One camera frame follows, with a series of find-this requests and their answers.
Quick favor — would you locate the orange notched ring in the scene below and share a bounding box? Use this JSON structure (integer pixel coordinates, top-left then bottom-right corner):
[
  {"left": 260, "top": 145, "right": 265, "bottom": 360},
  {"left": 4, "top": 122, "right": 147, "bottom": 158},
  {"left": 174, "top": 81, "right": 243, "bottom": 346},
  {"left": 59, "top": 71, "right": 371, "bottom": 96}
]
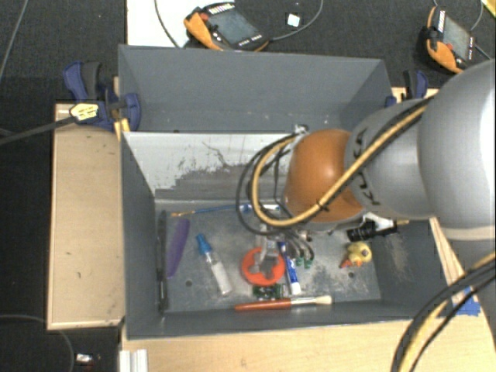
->
[{"left": 239, "top": 246, "right": 288, "bottom": 287}]

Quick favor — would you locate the purple comb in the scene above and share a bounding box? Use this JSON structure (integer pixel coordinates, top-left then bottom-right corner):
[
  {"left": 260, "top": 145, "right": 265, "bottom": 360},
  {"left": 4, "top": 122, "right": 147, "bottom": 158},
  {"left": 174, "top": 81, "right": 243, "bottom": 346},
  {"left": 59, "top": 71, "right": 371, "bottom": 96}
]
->
[{"left": 166, "top": 218, "right": 191, "bottom": 280}]

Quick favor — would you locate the grey metal bin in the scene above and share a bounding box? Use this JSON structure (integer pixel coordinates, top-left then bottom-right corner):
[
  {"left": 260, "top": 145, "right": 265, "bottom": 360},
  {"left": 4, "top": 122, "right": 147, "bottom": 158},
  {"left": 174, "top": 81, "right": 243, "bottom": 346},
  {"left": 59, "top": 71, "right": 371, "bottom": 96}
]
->
[{"left": 117, "top": 43, "right": 443, "bottom": 340}]

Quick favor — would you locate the yellow rubber duck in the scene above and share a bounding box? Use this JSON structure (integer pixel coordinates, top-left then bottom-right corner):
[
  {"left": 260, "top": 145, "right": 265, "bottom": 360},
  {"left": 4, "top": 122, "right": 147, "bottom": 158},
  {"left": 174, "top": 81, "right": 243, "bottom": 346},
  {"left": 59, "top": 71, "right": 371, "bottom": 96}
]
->
[{"left": 339, "top": 241, "right": 374, "bottom": 270}]

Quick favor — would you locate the blue and white tube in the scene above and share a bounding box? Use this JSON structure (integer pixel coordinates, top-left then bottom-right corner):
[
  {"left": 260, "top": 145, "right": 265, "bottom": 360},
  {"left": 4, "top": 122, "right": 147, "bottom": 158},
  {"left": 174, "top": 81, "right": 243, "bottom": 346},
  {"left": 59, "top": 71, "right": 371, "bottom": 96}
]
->
[{"left": 277, "top": 241, "right": 303, "bottom": 296}]

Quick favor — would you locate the pale wood flat board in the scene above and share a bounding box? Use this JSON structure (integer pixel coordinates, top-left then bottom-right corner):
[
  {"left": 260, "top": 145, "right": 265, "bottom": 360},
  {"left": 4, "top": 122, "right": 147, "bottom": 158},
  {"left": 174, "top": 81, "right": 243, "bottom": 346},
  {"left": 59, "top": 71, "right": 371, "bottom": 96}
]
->
[{"left": 46, "top": 102, "right": 127, "bottom": 331}]

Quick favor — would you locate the red-handled paintbrush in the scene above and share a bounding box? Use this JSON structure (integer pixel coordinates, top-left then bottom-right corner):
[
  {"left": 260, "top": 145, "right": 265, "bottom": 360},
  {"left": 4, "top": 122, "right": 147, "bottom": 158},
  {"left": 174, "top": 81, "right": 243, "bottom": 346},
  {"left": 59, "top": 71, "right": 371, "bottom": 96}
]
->
[{"left": 233, "top": 294, "right": 334, "bottom": 312}]

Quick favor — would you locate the thin blue paintbrush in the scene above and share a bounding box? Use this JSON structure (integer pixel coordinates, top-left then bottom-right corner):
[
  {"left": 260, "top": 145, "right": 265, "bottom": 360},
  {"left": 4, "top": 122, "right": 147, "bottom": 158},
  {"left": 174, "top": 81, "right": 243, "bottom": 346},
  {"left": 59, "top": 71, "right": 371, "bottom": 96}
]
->
[{"left": 170, "top": 203, "right": 281, "bottom": 219}]

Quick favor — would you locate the black cylinder on white bracket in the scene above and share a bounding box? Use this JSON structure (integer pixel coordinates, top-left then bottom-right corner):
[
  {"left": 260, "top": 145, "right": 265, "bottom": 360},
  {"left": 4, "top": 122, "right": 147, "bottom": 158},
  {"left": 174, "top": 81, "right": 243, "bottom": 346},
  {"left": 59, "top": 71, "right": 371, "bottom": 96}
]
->
[{"left": 346, "top": 212, "right": 401, "bottom": 243}]

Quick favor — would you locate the clear spray bottle blue cap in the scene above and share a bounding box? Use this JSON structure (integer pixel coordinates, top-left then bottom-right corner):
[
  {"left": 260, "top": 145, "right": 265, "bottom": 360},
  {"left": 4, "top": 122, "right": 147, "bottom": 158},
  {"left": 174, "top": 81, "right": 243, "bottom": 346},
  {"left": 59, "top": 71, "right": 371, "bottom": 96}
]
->
[{"left": 195, "top": 232, "right": 234, "bottom": 297}]

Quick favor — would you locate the long black pen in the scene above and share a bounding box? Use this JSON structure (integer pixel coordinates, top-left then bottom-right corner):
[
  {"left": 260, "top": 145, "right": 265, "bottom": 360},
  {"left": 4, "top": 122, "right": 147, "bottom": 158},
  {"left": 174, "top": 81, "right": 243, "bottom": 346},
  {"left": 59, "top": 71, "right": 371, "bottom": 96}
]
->
[{"left": 155, "top": 209, "right": 171, "bottom": 314}]

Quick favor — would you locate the green circuit board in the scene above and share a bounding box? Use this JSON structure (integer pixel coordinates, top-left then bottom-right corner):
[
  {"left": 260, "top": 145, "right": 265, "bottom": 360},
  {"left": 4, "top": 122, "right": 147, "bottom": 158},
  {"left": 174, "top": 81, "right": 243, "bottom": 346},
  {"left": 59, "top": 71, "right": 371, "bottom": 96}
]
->
[{"left": 252, "top": 282, "right": 284, "bottom": 301}]

